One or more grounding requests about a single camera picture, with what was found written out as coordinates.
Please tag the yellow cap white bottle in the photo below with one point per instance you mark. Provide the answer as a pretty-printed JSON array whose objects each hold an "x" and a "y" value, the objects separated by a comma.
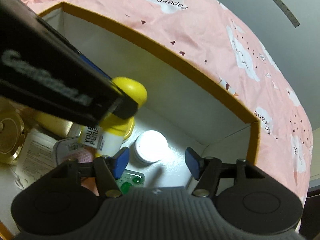
[{"x": 107, "y": 137}]

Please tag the orange cardboard box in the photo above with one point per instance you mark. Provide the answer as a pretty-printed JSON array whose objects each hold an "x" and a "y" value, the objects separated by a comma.
[{"x": 65, "y": 204}]

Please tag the small white round jar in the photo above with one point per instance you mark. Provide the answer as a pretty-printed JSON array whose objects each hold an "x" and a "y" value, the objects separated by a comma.
[{"x": 151, "y": 146}]

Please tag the grey wall switch panel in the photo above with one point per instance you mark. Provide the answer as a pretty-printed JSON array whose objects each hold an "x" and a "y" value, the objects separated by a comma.
[{"x": 288, "y": 13}]

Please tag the green liquid clear bottle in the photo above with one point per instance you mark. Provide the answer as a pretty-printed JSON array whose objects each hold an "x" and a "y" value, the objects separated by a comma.
[{"x": 130, "y": 179}]

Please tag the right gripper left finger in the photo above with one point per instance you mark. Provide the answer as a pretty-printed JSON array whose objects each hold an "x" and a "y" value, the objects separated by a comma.
[{"x": 112, "y": 172}]

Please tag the round gold compact tin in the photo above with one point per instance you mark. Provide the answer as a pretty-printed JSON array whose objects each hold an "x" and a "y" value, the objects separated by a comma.
[{"x": 12, "y": 132}]

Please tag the gold square jewellery box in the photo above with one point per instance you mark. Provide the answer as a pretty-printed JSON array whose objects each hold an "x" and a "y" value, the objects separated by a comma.
[{"x": 60, "y": 127}]

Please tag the pink printed bed duvet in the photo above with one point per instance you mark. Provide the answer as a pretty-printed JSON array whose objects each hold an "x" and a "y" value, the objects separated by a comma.
[{"x": 225, "y": 42}]

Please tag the yellow tape measure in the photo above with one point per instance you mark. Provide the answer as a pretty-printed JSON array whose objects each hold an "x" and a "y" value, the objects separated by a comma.
[{"x": 130, "y": 128}]

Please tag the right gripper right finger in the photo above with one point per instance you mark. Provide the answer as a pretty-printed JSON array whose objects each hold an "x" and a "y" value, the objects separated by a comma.
[{"x": 205, "y": 171}]

